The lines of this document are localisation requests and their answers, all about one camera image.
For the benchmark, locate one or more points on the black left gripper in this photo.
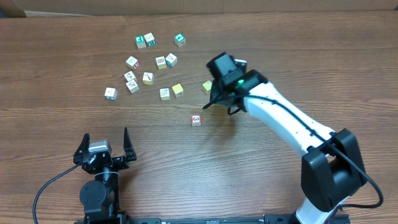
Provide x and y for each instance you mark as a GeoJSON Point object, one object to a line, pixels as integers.
{"type": "Point", "coordinates": [122, 161]}

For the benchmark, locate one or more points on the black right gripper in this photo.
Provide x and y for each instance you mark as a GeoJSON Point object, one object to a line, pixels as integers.
{"type": "Point", "coordinates": [218, 97]}

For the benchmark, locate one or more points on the wooden block red number 3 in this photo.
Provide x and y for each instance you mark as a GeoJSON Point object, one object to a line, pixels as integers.
{"type": "Point", "coordinates": [196, 120]}

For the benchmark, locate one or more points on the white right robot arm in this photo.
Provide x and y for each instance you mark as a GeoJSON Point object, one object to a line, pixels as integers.
{"type": "Point", "coordinates": [332, 167]}

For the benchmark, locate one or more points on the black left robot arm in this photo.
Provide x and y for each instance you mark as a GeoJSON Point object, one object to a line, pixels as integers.
{"type": "Point", "coordinates": [100, 196]}

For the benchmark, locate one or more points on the wooden block yellow top bone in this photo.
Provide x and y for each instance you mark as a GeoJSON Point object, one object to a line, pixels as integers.
{"type": "Point", "coordinates": [207, 87]}

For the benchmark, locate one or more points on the wooden block yellow acorn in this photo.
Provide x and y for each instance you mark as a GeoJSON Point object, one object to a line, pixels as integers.
{"type": "Point", "coordinates": [178, 90]}

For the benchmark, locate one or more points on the wooden block green J side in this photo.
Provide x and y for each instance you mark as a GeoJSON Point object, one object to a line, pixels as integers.
{"type": "Point", "coordinates": [110, 93]}

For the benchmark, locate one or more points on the wooden block yellow letter L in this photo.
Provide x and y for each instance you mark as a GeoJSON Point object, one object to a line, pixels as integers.
{"type": "Point", "coordinates": [164, 94]}

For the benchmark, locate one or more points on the wooden block blue letter M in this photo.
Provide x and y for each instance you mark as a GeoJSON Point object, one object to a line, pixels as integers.
{"type": "Point", "coordinates": [171, 60]}

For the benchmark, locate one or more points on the wooden block green number 4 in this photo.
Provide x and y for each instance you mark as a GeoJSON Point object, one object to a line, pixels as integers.
{"type": "Point", "coordinates": [180, 40]}

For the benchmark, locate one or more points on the wooden block number 2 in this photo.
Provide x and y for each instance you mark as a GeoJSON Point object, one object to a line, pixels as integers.
{"type": "Point", "coordinates": [132, 86]}

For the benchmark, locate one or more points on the wooden block yellow oval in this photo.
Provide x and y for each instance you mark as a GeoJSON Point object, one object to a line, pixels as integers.
{"type": "Point", "coordinates": [161, 63]}

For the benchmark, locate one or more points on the wooden block yellow sided small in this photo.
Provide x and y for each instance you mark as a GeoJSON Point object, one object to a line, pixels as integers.
{"type": "Point", "coordinates": [130, 76]}

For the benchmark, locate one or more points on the wooden block yellow letter B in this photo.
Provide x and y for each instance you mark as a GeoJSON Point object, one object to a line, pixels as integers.
{"type": "Point", "coordinates": [148, 78]}

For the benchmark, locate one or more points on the wooden block red letter U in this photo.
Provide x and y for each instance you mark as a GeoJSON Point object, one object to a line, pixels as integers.
{"type": "Point", "coordinates": [132, 62]}

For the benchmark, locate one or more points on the wooden block teal letter R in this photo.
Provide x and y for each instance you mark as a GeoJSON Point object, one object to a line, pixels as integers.
{"type": "Point", "coordinates": [149, 39]}

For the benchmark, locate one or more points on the wooden block green top J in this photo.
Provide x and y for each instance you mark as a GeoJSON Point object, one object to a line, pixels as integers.
{"type": "Point", "coordinates": [140, 41]}

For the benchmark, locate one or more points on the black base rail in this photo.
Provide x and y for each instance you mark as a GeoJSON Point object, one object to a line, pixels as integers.
{"type": "Point", "coordinates": [265, 219]}

